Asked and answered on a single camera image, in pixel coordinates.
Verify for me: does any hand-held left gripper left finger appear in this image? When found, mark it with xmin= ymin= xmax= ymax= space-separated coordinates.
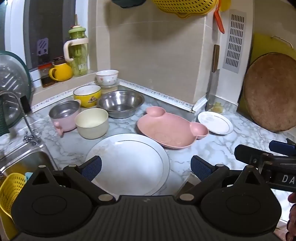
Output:
xmin=24 ymin=156 xmax=116 ymax=206

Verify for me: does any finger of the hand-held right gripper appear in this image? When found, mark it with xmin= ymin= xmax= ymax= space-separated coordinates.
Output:
xmin=269 ymin=138 xmax=296 ymax=154
xmin=234 ymin=144 xmax=274 ymax=173

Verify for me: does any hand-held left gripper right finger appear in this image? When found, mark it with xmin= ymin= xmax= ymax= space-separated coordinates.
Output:
xmin=176 ymin=155 xmax=271 ymax=206

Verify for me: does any large white plate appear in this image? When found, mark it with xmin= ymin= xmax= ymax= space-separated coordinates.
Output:
xmin=85 ymin=133 xmax=170 ymax=196

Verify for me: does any cream bowl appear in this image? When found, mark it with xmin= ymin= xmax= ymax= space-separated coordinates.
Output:
xmin=74 ymin=108 xmax=109 ymax=139

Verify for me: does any pink pot with steel lining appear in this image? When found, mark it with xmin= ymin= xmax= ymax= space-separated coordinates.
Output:
xmin=48 ymin=100 xmax=81 ymax=135

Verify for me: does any stainless steel bowl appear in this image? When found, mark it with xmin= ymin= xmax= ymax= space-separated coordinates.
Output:
xmin=97 ymin=90 xmax=145 ymax=119

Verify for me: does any person's right hand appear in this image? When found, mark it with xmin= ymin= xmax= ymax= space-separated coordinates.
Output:
xmin=287 ymin=192 xmax=296 ymax=232

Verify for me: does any small white plate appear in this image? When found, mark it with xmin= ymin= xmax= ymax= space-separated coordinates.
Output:
xmin=197 ymin=111 xmax=234 ymax=135

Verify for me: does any pink bear-shaped plate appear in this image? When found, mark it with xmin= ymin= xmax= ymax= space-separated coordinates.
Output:
xmin=137 ymin=106 xmax=209 ymax=149

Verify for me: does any round wooden cutting board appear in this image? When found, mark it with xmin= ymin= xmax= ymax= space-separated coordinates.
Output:
xmin=243 ymin=53 xmax=296 ymax=133

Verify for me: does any steel sink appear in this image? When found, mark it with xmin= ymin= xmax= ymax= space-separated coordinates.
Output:
xmin=0 ymin=144 xmax=60 ymax=186

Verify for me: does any yellow ceramic bowl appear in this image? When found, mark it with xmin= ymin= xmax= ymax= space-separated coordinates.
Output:
xmin=73 ymin=85 xmax=102 ymax=108

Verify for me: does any metal faucet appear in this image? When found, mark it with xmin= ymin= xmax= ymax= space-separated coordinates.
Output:
xmin=0 ymin=91 xmax=42 ymax=146

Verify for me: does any yellow mesh basket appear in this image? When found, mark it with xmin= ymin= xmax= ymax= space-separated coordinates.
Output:
xmin=0 ymin=173 xmax=27 ymax=240

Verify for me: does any white floral bowl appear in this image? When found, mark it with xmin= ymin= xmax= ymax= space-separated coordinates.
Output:
xmin=95 ymin=70 xmax=119 ymax=87

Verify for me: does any black block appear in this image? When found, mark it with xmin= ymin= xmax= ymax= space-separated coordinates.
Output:
xmin=20 ymin=96 xmax=32 ymax=114

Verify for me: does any yellow mug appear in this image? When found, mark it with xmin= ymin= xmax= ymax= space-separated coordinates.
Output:
xmin=49 ymin=62 xmax=73 ymax=82

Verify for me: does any jar of dark liquid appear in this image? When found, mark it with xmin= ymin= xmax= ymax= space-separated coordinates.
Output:
xmin=38 ymin=58 xmax=58 ymax=88

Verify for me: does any grey vent grille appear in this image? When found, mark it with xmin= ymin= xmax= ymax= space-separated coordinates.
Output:
xmin=222 ymin=10 xmax=247 ymax=74

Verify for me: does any clear dome dish cover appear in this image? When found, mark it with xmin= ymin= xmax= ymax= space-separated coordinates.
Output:
xmin=0 ymin=51 xmax=35 ymax=136

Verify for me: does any grey window sticker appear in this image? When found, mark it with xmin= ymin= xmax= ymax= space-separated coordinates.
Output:
xmin=37 ymin=37 xmax=49 ymax=56

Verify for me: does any orange spatula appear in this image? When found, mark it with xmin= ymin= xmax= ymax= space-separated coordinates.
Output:
xmin=214 ymin=4 xmax=225 ymax=34

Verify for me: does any yellow hanging utensil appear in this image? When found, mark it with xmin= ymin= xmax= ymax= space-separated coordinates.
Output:
xmin=218 ymin=0 xmax=232 ymax=12

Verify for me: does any yellow hanging colander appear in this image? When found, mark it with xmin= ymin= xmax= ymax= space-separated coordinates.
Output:
xmin=151 ymin=0 xmax=219 ymax=19

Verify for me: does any dark green hanging item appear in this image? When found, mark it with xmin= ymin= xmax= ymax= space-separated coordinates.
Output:
xmin=110 ymin=0 xmax=147 ymax=9

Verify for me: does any cleaver with wooden handle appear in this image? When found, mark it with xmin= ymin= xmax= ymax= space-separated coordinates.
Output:
xmin=205 ymin=44 xmax=220 ymax=111

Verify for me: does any green jar with handle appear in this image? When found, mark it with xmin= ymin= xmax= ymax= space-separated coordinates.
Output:
xmin=63 ymin=23 xmax=89 ymax=77

